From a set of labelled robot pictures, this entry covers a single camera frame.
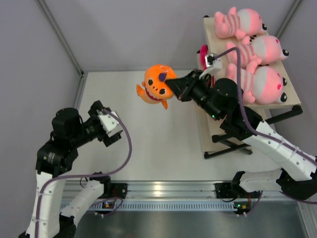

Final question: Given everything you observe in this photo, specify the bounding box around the cream two-tier folding shelf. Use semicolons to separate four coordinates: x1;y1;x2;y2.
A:
195;15;303;159

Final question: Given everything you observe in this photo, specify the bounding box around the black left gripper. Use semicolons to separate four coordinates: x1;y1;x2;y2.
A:
70;102;121;148

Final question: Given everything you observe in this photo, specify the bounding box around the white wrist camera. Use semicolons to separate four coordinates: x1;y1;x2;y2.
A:
201;53;222;77
98;111;120;134

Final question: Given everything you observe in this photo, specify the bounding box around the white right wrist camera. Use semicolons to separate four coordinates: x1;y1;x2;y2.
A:
201;53;222;77

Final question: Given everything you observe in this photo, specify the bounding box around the grey slotted cable duct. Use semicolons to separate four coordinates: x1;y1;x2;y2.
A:
88;200;237;212

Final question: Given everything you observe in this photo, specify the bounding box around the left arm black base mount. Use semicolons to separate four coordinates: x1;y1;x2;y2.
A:
99;182;128;199

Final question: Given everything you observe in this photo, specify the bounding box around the pink striped plush back shelf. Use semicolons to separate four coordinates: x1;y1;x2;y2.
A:
214;7;267;40

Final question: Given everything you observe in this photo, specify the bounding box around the small pink striped plush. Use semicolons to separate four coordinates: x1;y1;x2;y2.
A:
240;61;288;105

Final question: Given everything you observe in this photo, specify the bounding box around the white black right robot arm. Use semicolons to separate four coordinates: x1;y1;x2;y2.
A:
165;70;317;201

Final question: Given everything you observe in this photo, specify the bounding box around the pink striped plush front shelf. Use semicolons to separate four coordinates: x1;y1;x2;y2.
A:
226;35;289;68

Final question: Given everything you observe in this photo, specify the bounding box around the pink striped plush shelf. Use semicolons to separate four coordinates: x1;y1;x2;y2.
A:
226;35;289;68
214;7;267;40

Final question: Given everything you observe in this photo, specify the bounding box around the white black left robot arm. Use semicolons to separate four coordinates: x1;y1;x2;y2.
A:
19;101;128;238

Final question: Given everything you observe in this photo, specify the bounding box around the aluminium rail frame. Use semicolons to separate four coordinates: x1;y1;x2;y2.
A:
63;180;308;200

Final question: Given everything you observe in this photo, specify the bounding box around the magenta plush on lower shelf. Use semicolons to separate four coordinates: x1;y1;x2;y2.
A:
200;45;209;70

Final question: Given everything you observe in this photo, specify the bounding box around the orange plush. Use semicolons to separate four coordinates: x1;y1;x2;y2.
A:
136;64;177;110

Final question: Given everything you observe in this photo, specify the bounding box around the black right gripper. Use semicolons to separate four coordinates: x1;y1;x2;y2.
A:
165;69;221;121

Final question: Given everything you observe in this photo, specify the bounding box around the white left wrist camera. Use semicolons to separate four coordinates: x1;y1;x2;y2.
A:
98;111;120;134

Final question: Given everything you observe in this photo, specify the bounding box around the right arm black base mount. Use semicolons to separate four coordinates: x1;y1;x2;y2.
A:
214;182;246;199

